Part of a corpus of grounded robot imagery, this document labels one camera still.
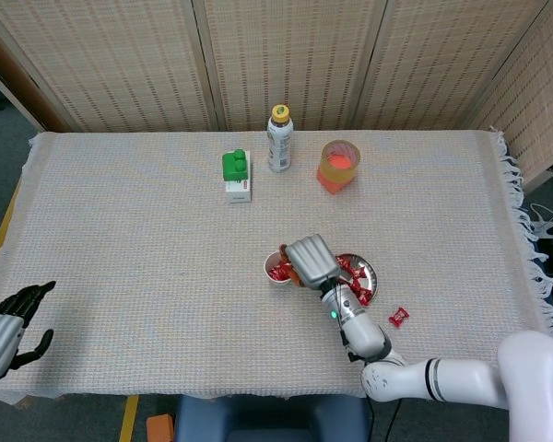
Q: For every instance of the right orange-tipped robot hand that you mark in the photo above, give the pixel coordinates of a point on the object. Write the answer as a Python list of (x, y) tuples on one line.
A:
[(313, 262)]

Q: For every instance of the left black-fingered robot hand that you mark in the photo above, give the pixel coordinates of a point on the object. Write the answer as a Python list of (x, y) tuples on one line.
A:
[(0, 345)]

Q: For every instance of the red candy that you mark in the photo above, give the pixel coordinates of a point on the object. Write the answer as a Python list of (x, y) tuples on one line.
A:
[(357, 273), (398, 317), (366, 297), (276, 271), (356, 286), (342, 263), (285, 268)]

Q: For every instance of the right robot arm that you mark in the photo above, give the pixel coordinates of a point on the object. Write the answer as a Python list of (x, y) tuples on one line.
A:
[(364, 336)]

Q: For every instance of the white paper cup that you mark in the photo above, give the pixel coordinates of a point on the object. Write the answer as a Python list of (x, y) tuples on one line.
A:
[(272, 262)]

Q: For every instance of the metal bowl of red candies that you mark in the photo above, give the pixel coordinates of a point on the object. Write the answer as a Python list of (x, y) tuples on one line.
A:
[(366, 264)]

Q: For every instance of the orange drink cup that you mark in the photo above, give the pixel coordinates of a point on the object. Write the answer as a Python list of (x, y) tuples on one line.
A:
[(356, 161)]

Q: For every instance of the small white box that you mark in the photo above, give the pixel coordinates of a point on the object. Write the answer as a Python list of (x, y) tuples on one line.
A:
[(238, 194)]

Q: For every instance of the white bottle yellow cap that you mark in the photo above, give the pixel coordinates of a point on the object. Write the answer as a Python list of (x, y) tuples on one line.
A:
[(279, 147)]

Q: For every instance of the blue padded seat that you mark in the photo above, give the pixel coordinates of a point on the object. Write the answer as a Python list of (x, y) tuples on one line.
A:
[(272, 419)]

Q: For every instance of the beige woven tablecloth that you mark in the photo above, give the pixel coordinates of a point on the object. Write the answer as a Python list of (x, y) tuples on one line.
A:
[(143, 253)]

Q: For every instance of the small orange foam block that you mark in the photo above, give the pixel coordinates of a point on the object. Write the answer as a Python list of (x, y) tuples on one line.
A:
[(160, 428)]

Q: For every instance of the woven bamboo folding screen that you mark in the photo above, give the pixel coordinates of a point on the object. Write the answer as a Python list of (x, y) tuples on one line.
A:
[(120, 69)]

